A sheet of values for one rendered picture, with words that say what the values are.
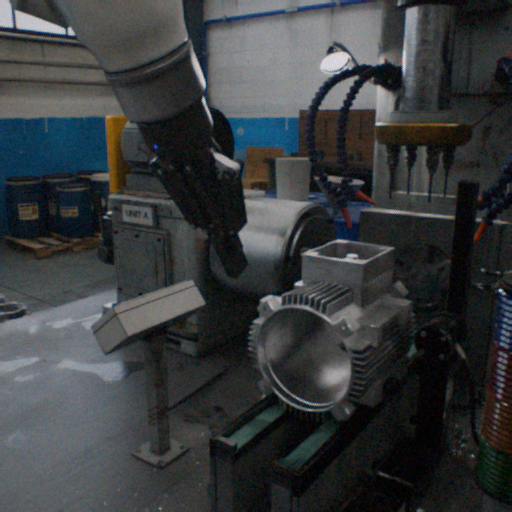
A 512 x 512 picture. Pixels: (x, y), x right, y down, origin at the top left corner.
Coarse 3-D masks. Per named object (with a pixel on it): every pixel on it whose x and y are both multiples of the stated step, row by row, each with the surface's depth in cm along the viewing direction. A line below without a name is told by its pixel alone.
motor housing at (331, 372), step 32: (320, 288) 77; (256, 320) 81; (288, 320) 86; (320, 320) 96; (256, 352) 81; (288, 352) 86; (320, 352) 92; (352, 352) 72; (384, 352) 76; (288, 384) 82; (320, 384) 84; (352, 384) 72; (320, 416) 77
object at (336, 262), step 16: (336, 240) 90; (304, 256) 82; (320, 256) 80; (336, 256) 90; (352, 256) 84; (368, 256) 88; (384, 256) 82; (304, 272) 82; (320, 272) 81; (336, 272) 79; (352, 272) 78; (368, 272) 78; (384, 272) 83; (352, 288) 78; (368, 288) 79; (384, 288) 84; (368, 304) 79
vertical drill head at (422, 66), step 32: (416, 32) 96; (448, 32) 95; (416, 64) 97; (448, 64) 97; (416, 96) 98; (448, 96) 99; (384, 128) 99; (416, 128) 95; (448, 128) 94; (448, 160) 105
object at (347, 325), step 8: (392, 288) 85; (400, 288) 85; (272, 296) 79; (392, 296) 85; (400, 296) 85; (264, 304) 78; (272, 304) 78; (264, 312) 78; (344, 320) 71; (352, 320) 72; (336, 328) 72; (344, 328) 71; (352, 328) 70; (360, 328) 72; (344, 336) 71; (264, 384) 81; (264, 392) 81; (344, 400) 74; (336, 408) 74; (344, 408) 74; (352, 408) 74; (336, 416) 75; (344, 416) 74
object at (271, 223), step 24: (264, 216) 115; (288, 216) 112; (312, 216) 116; (264, 240) 112; (288, 240) 109; (312, 240) 117; (216, 264) 120; (264, 264) 111; (288, 264) 111; (240, 288) 118; (264, 288) 113; (288, 288) 112
